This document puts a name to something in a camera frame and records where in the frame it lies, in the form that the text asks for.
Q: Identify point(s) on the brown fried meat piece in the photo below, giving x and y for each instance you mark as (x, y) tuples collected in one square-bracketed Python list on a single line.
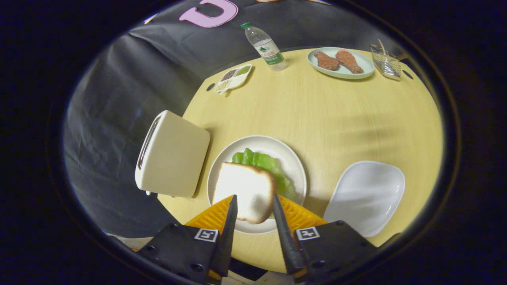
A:
[(326, 61)]

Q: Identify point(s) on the white divided seasoning dish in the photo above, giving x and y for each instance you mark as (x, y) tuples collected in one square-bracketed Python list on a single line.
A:
[(237, 81)]

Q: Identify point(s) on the clear square stick holder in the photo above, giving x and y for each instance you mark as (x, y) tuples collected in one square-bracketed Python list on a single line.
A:
[(390, 67)]

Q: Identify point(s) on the pale green oval plate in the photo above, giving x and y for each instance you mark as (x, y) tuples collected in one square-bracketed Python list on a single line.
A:
[(368, 65)]

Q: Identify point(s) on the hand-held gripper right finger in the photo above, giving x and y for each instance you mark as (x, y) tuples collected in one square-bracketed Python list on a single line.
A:
[(287, 241)]

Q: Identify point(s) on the toasted bread slice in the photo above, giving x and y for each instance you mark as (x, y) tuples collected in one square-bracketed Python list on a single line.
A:
[(245, 190)]

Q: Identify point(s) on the white toaster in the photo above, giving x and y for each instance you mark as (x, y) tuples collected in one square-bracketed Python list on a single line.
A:
[(174, 158)]

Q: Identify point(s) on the round beige plate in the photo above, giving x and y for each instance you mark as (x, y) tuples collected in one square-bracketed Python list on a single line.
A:
[(253, 142)]

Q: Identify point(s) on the green lettuce leaf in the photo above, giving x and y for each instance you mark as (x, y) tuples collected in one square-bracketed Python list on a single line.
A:
[(261, 162)]

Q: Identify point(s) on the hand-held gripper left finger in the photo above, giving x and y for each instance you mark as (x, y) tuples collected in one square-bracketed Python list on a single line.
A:
[(227, 237)]

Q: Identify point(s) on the brown orange-tipped meat piece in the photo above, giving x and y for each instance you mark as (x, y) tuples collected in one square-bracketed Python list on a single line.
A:
[(349, 61)]

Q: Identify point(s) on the clear water bottle green cap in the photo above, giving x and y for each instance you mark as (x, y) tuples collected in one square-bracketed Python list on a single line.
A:
[(265, 47)]

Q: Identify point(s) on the black backdrop cloth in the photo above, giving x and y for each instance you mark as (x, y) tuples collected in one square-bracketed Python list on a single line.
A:
[(119, 99)]

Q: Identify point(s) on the white square plate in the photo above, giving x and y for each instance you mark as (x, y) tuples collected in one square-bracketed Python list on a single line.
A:
[(364, 198)]

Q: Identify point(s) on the wooden stick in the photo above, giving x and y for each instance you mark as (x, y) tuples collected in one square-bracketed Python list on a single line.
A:
[(382, 47)]

